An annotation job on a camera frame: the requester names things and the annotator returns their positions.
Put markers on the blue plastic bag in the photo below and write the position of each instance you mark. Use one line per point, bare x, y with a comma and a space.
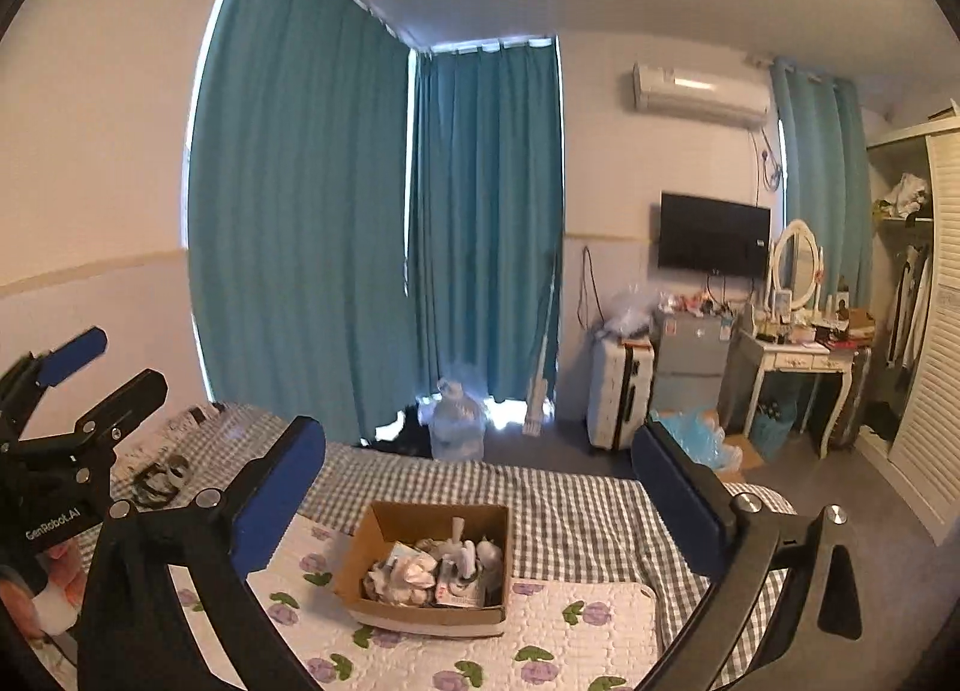
697, 440

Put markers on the grey checked bed sheet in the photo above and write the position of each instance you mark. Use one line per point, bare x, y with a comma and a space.
570, 511

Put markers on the white mop pole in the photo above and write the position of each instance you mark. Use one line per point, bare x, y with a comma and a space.
540, 376

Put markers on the folded clothes on shelf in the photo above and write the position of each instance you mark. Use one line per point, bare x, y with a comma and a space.
906, 196

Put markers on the floral quilted blanket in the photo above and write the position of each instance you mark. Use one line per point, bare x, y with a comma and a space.
450, 661

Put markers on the wide teal curtain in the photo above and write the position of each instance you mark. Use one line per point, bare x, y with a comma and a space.
300, 196

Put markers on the oval white vanity mirror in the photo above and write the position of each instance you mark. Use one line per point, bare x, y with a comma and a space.
796, 263

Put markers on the cardboard box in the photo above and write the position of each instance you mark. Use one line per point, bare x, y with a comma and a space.
420, 620

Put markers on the narrow teal corner curtain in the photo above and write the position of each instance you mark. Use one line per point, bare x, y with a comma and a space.
487, 226

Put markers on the black wall television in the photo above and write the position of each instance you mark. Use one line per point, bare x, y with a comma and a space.
712, 235

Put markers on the clear plastic bag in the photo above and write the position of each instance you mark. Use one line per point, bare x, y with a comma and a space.
630, 312

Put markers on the white louvred wardrobe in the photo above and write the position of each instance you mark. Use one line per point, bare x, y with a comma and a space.
937, 331

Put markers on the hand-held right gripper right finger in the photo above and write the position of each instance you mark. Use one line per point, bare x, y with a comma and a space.
679, 511

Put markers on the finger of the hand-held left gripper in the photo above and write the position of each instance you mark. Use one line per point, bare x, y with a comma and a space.
124, 398
71, 355

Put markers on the white sock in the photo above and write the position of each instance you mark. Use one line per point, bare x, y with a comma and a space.
476, 552

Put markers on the white tissue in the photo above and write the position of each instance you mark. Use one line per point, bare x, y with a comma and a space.
405, 575

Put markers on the white suitcase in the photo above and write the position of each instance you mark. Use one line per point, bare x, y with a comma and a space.
619, 395

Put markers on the teal curtain beside wardrobe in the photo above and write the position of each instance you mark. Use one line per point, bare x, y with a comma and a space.
821, 166

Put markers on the hanging clothes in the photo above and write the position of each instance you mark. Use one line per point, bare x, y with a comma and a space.
907, 308

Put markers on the clear water jug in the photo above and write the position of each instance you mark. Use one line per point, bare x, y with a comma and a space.
457, 421

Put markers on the small grey fridge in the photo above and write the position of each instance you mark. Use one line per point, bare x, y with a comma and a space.
690, 361

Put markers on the white vanity table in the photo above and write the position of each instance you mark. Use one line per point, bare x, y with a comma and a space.
787, 357

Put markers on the white air conditioner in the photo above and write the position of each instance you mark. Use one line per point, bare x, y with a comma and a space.
701, 95

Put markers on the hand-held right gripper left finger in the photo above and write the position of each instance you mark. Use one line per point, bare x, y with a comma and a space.
274, 507

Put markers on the black and white hair band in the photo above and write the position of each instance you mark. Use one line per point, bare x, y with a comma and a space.
161, 482

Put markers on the black bag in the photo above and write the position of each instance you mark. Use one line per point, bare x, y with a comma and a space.
401, 436

